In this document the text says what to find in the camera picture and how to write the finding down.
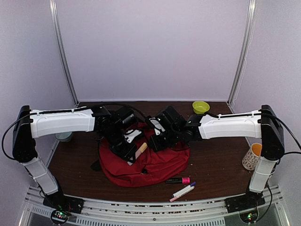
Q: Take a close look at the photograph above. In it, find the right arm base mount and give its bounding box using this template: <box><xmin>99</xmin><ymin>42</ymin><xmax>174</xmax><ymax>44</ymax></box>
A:
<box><xmin>225</xmin><ymin>191</ymin><xmax>265</xmax><ymax>213</ymax></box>

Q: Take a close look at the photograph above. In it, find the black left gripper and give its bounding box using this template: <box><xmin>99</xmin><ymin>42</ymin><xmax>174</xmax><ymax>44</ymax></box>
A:
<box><xmin>102</xmin><ymin>126</ymin><xmax>137</xmax><ymax>162</ymax></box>

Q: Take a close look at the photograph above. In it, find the pastel yellow pink highlighter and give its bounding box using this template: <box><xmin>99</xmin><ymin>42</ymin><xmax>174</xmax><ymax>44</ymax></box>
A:
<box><xmin>135</xmin><ymin>142</ymin><xmax>148</xmax><ymax>159</ymax></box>

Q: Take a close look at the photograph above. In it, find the right aluminium corner post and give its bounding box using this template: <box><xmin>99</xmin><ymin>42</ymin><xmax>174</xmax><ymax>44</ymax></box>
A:
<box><xmin>227</xmin><ymin>0</ymin><xmax>257</xmax><ymax>109</ymax></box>

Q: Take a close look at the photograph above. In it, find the pink capped white marker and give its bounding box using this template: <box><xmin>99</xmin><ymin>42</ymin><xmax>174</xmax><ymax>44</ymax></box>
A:
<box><xmin>169</xmin><ymin>186</ymin><xmax>195</xmax><ymax>202</ymax></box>

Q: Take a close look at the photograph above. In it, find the left aluminium corner post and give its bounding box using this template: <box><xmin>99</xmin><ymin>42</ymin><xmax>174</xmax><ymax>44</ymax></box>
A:
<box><xmin>49</xmin><ymin>0</ymin><xmax>79</xmax><ymax>105</ymax></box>

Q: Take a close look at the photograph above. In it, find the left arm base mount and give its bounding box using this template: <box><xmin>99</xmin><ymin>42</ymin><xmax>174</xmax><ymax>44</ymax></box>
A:
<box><xmin>41</xmin><ymin>179</ymin><xmax>84</xmax><ymax>214</ymax></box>

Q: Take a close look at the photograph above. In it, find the aluminium corner post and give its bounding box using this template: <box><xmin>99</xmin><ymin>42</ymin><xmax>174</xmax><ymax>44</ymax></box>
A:
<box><xmin>49</xmin><ymin>0</ymin><xmax>79</xmax><ymax>105</ymax></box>
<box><xmin>227</xmin><ymin>0</ymin><xmax>257</xmax><ymax>109</ymax></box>

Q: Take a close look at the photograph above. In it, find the aluminium front rail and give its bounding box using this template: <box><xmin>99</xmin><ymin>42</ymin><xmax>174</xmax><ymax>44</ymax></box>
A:
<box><xmin>17</xmin><ymin>186</ymin><xmax>292</xmax><ymax>226</ymax></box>

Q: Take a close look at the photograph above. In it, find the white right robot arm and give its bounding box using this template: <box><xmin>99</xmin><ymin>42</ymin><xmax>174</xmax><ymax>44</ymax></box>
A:
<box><xmin>146</xmin><ymin>105</ymin><xmax>285</xmax><ymax>208</ymax></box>

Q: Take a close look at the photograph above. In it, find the purple capped white marker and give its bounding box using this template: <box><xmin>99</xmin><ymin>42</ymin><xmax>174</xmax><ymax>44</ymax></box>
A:
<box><xmin>172</xmin><ymin>182</ymin><xmax>196</xmax><ymax>198</ymax></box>

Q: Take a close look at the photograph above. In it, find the patterned mug orange inside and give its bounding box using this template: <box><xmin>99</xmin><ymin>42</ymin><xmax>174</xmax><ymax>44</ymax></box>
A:
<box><xmin>242</xmin><ymin>143</ymin><xmax>262</xmax><ymax>171</ymax></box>

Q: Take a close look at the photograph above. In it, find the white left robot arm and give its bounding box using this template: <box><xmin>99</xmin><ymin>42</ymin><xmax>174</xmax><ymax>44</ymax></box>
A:
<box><xmin>12</xmin><ymin>105</ymin><xmax>137</xmax><ymax>209</ymax></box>

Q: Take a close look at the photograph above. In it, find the yellow green plastic bowl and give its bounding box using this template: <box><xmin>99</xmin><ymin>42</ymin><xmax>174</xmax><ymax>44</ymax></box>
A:
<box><xmin>192</xmin><ymin>101</ymin><xmax>210</xmax><ymax>114</ymax></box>

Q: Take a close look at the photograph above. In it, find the pale celadon ceramic bowl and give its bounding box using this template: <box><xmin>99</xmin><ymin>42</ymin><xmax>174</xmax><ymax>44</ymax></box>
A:
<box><xmin>55</xmin><ymin>132</ymin><xmax>73</xmax><ymax>143</ymax></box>

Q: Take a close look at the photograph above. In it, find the black pink highlighter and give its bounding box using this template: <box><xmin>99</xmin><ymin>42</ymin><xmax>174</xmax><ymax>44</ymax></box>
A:
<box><xmin>165</xmin><ymin>177</ymin><xmax>190</xmax><ymax>184</ymax></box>

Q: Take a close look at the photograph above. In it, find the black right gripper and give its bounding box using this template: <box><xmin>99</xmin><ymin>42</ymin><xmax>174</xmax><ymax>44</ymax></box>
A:
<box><xmin>148</xmin><ymin>127</ymin><xmax>181</xmax><ymax>153</ymax></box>

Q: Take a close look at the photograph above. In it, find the red student backpack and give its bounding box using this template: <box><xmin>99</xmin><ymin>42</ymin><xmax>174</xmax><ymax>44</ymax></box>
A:
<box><xmin>90</xmin><ymin>121</ymin><xmax>190</xmax><ymax>188</ymax></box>

